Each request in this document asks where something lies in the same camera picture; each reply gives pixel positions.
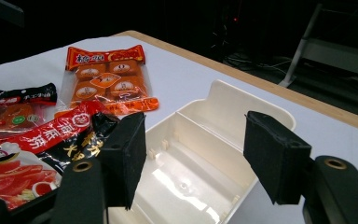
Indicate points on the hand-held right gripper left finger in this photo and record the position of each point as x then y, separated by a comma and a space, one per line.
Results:
122, 161

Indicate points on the small black and red packet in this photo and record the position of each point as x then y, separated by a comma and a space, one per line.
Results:
12, 115

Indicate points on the cream plastic box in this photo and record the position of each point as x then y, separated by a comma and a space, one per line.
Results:
192, 174

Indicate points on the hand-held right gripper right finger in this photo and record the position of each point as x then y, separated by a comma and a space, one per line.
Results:
273, 155

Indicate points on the orange four-piece snack packet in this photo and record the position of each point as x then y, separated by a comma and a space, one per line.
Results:
105, 77

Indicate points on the large red and black packet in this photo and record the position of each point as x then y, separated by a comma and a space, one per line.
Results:
18, 174

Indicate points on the grey metal stand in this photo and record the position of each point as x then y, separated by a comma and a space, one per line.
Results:
335, 53

